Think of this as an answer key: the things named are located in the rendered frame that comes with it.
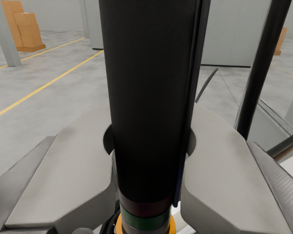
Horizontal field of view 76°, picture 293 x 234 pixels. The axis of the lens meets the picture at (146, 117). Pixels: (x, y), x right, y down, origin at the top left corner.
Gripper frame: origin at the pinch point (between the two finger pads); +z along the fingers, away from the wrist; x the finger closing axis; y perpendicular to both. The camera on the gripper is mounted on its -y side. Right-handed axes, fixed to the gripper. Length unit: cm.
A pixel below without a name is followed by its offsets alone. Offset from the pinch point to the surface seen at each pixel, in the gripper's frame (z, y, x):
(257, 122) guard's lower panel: 97, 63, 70
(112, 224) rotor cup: 7.7, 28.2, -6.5
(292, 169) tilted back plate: 20.5, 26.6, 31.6
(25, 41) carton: 692, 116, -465
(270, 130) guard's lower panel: 83, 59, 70
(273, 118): 85, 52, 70
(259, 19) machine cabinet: 525, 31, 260
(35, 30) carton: 725, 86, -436
